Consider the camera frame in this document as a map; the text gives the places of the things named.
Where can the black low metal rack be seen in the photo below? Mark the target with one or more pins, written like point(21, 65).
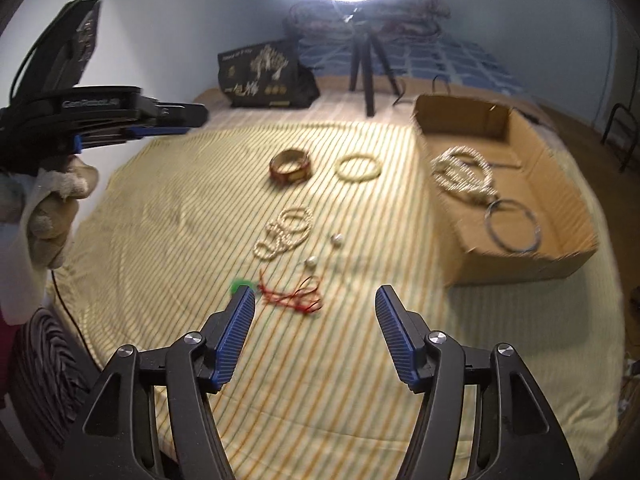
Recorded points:
point(612, 125)

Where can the patterned pillow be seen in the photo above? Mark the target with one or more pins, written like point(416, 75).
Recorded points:
point(410, 20)

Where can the blue checkered blanket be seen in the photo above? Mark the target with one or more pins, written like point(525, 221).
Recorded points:
point(450, 60)

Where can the pearl bead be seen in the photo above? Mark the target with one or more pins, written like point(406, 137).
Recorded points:
point(312, 262)
point(338, 240)

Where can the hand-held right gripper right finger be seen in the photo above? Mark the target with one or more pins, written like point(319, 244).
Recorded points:
point(395, 340)

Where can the person's left forearm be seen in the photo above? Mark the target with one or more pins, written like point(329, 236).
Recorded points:
point(20, 280)

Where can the yellow striped blanket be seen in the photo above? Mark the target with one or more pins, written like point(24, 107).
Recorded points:
point(325, 410)

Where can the dark woven basket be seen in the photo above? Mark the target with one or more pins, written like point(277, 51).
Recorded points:
point(50, 370)

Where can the thin metal bangle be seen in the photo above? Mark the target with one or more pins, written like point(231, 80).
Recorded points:
point(487, 225)

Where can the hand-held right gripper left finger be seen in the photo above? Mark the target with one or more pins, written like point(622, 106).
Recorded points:
point(235, 335)

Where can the cardboard box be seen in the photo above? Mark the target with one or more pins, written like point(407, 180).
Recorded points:
point(500, 270)

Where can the beige bead bangle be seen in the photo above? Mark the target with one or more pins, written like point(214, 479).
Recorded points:
point(345, 176)

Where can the black tripod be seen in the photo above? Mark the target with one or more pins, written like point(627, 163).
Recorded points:
point(367, 65)

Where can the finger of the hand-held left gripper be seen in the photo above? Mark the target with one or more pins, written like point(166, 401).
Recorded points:
point(182, 115)
point(137, 133)

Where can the black printed bag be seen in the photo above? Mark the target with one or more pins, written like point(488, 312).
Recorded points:
point(260, 75)

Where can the person's left hand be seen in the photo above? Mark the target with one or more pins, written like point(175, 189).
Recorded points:
point(50, 210)

